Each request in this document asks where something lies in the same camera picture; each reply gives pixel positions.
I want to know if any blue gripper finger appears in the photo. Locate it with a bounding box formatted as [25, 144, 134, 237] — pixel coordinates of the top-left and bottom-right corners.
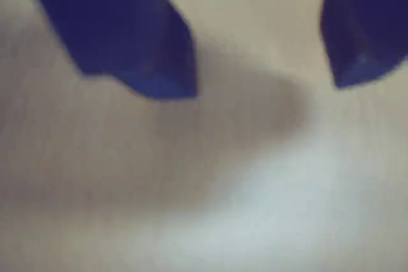
[319, 0, 408, 90]
[20, 0, 198, 100]

